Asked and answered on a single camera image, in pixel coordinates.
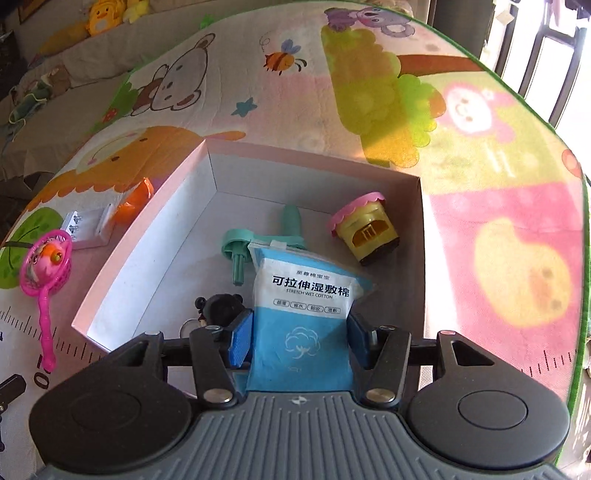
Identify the blue cotton pad packet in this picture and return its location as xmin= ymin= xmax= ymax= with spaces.
xmin=246 ymin=240 xmax=376 ymax=394

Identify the pink and white cardboard box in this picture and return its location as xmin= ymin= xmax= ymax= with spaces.
xmin=71 ymin=139 xmax=433 ymax=372

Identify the pink toy fishing net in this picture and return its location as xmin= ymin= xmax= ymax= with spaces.
xmin=19 ymin=229 xmax=75 ymax=373

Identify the yellow duck plush toy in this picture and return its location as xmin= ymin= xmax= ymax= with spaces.
xmin=88 ymin=0 xmax=123 ymax=37

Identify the yellow plush cushion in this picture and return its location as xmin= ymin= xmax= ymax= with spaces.
xmin=37 ymin=21 xmax=93 ymax=54

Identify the black mouse figurine keychain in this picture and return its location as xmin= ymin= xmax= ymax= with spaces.
xmin=188 ymin=294 xmax=246 ymax=330

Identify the beige sofa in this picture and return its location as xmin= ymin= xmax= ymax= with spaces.
xmin=0 ymin=0 xmax=218 ymax=178

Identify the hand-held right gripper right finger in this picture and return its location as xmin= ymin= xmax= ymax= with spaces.
xmin=347 ymin=312 xmax=491 ymax=409

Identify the cartoon printed play mat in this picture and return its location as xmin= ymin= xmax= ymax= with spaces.
xmin=0 ymin=0 xmax=591 ymax=466

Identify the black window railing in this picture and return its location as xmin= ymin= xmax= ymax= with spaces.
xmin=480 ymin=0 xmax=591 ymax=132

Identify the teal plastic toy tool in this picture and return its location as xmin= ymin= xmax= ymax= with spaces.
xmin=221 ymin=203 xmax=306 ymax=284

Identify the orange plastic toy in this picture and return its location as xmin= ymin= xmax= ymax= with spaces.
xmin=113 ymin=178 xmax=154 ymax=223

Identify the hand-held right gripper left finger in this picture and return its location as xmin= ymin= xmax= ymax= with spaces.
xmin=99 ymin=309 xmax=255 ymax=409

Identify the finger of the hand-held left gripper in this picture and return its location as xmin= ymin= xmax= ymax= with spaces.
xmin=0 ymin=374 xmax=27 ymax=414

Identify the pink toy fish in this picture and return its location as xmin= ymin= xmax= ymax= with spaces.
xmin=25 ymin=240 xmax=65 ymax=283

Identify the green fabric toy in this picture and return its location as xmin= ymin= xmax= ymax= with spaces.
xmin=6 ymin=80 xmax=51 ymax=124

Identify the yellow toy bucket pink lid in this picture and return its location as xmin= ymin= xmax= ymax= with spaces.
xmin=326 ymin=191 xmax=401 ymax=267

